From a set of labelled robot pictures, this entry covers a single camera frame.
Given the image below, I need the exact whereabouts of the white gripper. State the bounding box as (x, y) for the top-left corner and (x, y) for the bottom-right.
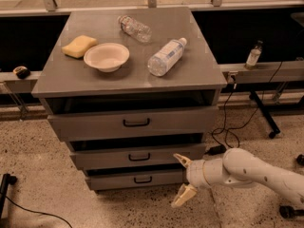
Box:
(171, 153), (208, 208)

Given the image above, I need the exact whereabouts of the grey bottom drawer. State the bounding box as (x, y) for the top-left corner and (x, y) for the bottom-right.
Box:
(85, 164), (187, 191)

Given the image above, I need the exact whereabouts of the grey drawer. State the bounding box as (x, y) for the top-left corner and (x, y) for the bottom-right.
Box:
(70, 143), (205, 170)
(47, 106), (219, 142)
(85, 164), (187, 191)

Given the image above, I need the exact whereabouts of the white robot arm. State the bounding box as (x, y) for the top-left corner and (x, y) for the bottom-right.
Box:
(171, 148), (304, 208)

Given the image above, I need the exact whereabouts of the grey middle drawer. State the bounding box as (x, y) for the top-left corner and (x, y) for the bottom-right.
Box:
(70, 143), (205, 170)

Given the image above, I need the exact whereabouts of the grey top drawer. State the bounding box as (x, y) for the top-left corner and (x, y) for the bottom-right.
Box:
(47, 106), (219, 142)

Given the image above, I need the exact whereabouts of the grey drawer cabinet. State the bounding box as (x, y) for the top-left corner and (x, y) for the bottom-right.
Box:
(30, 6), (228, 193)

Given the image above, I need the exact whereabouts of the black power adapter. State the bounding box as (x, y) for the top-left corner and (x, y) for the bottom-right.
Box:
(206, 144), (226, 156)

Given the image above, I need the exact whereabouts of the labelled clear water bottle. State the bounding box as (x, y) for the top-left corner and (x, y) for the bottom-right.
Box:
(147, 38), (187, 77)

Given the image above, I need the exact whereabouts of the small bottle on ledge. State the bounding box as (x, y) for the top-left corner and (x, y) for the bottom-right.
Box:
(245, 40), (263, 69)

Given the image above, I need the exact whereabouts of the white paper bowl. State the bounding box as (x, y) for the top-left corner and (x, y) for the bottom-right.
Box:
(84, 43), (130, 72)

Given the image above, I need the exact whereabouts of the clear crumpled plastic bottle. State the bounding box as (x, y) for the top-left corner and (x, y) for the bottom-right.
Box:
(118, 15), (152, 43)

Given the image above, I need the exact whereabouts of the yellow sponge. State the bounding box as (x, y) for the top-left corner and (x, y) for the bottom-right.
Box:
(62, 35), (98, 59)

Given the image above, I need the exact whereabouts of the black stand bottom left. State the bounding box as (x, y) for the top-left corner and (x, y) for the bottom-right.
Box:
(0, 173), (17, 218)

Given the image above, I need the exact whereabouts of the black cable bottom left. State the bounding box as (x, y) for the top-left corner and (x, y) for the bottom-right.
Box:
(4, 196), (73, 228)

